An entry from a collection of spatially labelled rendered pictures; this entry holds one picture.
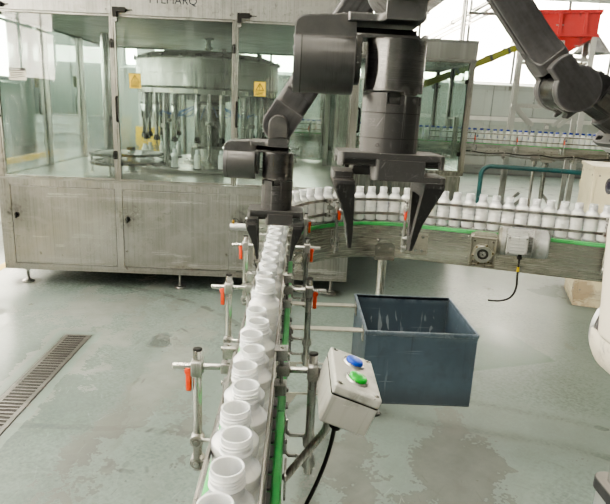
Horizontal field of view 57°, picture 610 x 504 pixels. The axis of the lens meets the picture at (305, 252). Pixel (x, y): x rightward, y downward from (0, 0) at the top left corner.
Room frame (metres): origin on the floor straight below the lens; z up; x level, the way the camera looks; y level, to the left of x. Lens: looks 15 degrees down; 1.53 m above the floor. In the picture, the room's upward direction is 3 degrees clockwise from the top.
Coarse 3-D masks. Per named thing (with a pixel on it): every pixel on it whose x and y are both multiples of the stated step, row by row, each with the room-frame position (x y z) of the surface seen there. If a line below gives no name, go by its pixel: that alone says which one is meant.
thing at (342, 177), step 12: (336, 168) 0.58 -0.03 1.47; (348, 168) 0.58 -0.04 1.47; (360, 168) 0.58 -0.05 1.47; (336, 180) 0.53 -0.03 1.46; (348, 180) 0.53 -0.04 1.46; (336, 192) 0.53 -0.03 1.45; (348, 192) 0.53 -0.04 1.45; (348, 204) 0.54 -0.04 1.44; (348, 216) 0.54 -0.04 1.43; (348, 228) 0.55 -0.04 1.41; (348, 240) 0.55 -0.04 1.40
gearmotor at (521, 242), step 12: (504, 228) 2.49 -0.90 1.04; (516, 228) 2.49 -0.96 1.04; (480, 240) 2.50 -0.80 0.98; (492, 240) 2.48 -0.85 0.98; (504, 240) 2.45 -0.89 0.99; (516, 240) 2.40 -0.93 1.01; (528, 240) 2.39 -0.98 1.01; (540, 240) 2.41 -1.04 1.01; (480, 252) 2.48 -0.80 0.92; (492, 252) 2.47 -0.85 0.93; (504, 252) 2.46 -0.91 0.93; (516, 252) 2.40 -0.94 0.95; (528, 252) 2.42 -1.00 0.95; (540, 252) 2.41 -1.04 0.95; (468, 264) 2.50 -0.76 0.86; (480, 264) 2.49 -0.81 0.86; (492, 264) 2.47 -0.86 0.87; (516, 276) 2.42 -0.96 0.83; (516, 288) 2.43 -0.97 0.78; (492, 300) 2.57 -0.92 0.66; (504, 300) 2.51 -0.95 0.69
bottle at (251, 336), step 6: (246, 330) 0.87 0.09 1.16; (252, 330) 0.87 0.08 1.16; (258, 330) 0.87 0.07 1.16; (246, 336) 0.87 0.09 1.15; (252, 336) 0.87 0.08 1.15; (258, 336) 0.87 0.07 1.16; (246, 342) 0.84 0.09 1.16; (252, 342) 0.84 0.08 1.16; (258, 342) 0.84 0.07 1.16; (240, 348) 0.85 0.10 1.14; (240, 354) 0.84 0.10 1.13; (234, 360) 0.84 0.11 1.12
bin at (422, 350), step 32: (384, 320) 1.72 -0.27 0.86; (416, 320) 1.73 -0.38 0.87; (448, 320) 1.70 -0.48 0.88; (352, 352) 1.69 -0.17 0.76; (384, 352) 1.42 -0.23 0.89; (416, 352) 1.42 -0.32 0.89; (448, 352) 1.42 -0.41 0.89; (384, 384) 1.42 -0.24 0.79; (416, 384) 1.42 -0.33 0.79; (448, 384) 1.42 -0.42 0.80
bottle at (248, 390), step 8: (240, 384) 0.69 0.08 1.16; (248, 384) 0.70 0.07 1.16; (256, 384) 0.69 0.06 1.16; (232, 392) 0.67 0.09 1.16; (240, 392) 0.66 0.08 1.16; (248, 392) 0.66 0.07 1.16; (256, 392) 0.67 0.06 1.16; (248, 400) 0.66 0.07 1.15; (256, 400) 0.67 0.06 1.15; (256, 408) 0.67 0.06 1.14; (256, 416) 0.67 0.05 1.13; (264, 416) 0.67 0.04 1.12; (256, 424) 0.66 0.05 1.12; (264, 424) 0.67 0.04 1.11; (256, 432) 0.66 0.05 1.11; (264, 432) 0.67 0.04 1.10; (264, 440) 0.67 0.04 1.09
